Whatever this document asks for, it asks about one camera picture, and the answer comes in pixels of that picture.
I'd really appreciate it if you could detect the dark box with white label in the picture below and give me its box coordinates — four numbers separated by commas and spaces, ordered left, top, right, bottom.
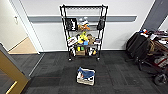
93, 37, 102, 46

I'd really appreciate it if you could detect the small black bag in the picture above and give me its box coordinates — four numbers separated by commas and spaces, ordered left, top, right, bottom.
96, 18, 106, 31

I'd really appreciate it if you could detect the white wall switch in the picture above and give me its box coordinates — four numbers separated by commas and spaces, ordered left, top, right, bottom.
13, 15, 19, 25

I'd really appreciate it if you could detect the yellow plush toy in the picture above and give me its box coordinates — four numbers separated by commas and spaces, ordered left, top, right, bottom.
77, 32, 90, 45

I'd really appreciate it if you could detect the white door frame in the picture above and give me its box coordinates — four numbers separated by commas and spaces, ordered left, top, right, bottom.
9, 0, 45, 54

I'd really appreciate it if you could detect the blue plush toy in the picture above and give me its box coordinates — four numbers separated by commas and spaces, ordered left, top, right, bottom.
77, 67, 96, 81

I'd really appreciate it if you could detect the pale basket with dark spots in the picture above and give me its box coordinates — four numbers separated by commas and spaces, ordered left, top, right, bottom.
76, 66, 96, 87

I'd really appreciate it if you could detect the long grey wall band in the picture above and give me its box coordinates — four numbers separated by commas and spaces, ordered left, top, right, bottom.
27, 14, 138, 24

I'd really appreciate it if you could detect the orange plush toy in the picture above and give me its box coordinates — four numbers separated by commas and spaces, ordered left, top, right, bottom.
78, 22, 92, 32

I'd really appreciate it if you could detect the black wire shelf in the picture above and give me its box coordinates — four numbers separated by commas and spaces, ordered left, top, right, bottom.
59, 4, 109, 62

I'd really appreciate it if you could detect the white box with blue corner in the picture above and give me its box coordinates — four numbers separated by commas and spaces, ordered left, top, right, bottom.
78, 17, 90, 25

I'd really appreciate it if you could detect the white box with red print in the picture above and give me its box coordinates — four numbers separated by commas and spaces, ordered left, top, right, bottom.
67, 36, 78, 47

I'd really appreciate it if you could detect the cardboard box with yellow items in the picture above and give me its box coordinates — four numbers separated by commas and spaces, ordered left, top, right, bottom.
75, 49, 87, 57

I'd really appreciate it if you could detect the orange and black package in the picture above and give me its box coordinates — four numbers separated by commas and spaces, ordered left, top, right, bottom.
87, 48, 98, 57

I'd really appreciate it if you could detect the yellow wooden frame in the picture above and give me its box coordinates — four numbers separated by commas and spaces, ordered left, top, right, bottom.
0, 43, 32, 94

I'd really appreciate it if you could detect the black bag with white print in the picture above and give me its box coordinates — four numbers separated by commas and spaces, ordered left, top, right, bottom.
65, 18, 79, 32

